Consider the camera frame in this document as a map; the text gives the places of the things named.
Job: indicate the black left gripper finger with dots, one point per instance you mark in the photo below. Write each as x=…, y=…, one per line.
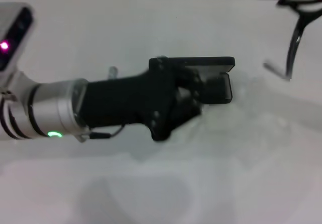
x=216, y=88

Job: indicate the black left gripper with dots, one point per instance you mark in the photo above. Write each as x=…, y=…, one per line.
x=125, y=103

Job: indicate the black glasses case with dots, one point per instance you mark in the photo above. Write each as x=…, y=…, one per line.
x=213, y=63

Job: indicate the black glasses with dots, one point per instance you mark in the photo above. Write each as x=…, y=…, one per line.
x=293, y=50

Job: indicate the silver wrist connector stub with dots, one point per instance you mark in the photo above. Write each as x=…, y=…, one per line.
x=113, y=73

